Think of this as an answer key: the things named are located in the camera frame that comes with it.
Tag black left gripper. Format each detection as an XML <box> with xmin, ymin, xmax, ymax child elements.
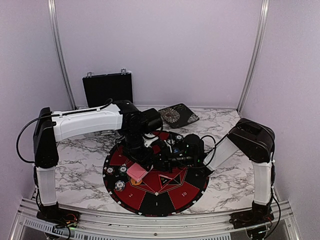
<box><xmin>122</xmin><ymin>130</ymin><xmax>157</xmax><ymax>172</ymax></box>

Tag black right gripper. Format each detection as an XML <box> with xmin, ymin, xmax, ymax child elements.
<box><xmin>152</xmin><ymin>146</ymin><xmax>196</xmax><ymax>174</ymax></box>

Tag red playing card deck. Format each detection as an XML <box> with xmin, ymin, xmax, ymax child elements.
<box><xmin>126</xmin><ymin>163</ymin><xmax>148</xmax><ymax>182</ymax></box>

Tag grey 10 chip seat six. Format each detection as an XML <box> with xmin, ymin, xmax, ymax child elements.
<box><xmin>166</xmin><ymin>139</ymin><xmax>175</xmax><ymax>146</ymax></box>

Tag green 50 chips seat three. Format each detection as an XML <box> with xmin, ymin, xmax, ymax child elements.
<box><xmin>118</xmin><ymin>165</ymin><xmax>128</xmax><ymax>176</ymax></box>

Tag green 50 chip seat seven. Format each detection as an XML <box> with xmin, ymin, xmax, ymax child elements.
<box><xmin>175</xmin><ymin>135</ymin><xmax>183</xmax><ymax>141</ymax></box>

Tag orange big blind button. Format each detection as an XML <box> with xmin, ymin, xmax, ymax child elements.
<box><xmin>130</xmin><ymin>178</ymin><xmax>143</xmax><ymax>186</ymax></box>

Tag chip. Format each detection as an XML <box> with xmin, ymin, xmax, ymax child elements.
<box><xmin>106</xmin><ymin>166</ymin><xmax>115</xmax><ymax>176</ymax></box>

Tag grey 10 chips seat two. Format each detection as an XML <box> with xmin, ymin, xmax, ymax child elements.
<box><xmin>114</xmin><ymin>180</ymin><xmax>126</xmax><ymax>192</ymax></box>

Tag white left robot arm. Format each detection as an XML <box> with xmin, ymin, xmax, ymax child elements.
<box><xmin>31</xmin><ymin>98</ymin><xmax>163</xmax><ymax>223</ymax></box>

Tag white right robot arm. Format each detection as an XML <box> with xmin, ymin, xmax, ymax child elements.
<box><xmin>154</xmin><ymin>118</ymin><xmax>275</xmax><ymax>224</ymax></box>

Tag round red black poker mat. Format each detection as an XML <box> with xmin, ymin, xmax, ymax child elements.
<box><xmin>102</xmin><ymin>131</ymin><xmax>209</xmax><ymax>217</ymax></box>

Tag black floral square plate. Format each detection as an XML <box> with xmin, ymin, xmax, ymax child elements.
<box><xmin>158</xmin><ymin>103</ymin><xmax>200</xmax><ymax>129</ymax></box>

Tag black poker chip case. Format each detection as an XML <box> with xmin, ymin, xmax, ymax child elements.
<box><xmin>82</xmin><ymin>71</ymin><xmax>133</xmax><ymax>108</ymax></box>

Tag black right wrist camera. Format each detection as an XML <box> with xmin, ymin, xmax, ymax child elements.
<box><xmin>183</xmin><ymin>133</ymin><xmax>205</xmax><ymax>167</ymax></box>

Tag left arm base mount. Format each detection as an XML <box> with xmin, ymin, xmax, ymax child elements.
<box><xmin>36</xmin><ymin>209</ymin><xmax>80</xmax><ymax>228</ymax></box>

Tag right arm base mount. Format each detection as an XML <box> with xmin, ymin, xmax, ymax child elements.
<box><xmin>229</xmin><ymin>210</ymin><xmax>275</xmax><ymax>229</ymax></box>

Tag aluminium front rail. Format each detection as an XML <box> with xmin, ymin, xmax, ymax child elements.
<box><xmin>8</xmin><ymin>198</ymin><xmax>301</xmax><ymax>240</ymax></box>

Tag left aluminium corner post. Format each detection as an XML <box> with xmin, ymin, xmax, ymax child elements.
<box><xmin>47</xmin><ymin>0</ymin><xmax>77</xmax><ymax>110</ymax></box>

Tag aluminium corner post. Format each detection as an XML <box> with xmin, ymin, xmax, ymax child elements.
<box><xmin>47</xmin><ymin>0</ymin><xmax>77</xmax><ymax>110</ymax></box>
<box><xmin>236</xmin><ymin>0</ymin><xmax>270</xmax><ymax>116</ymax></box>

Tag right aluminium corner post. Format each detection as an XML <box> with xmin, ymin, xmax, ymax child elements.
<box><xmin>236</xmin><ymin>0</ymin><xmax>270</xmax><ymax>116</ymax></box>

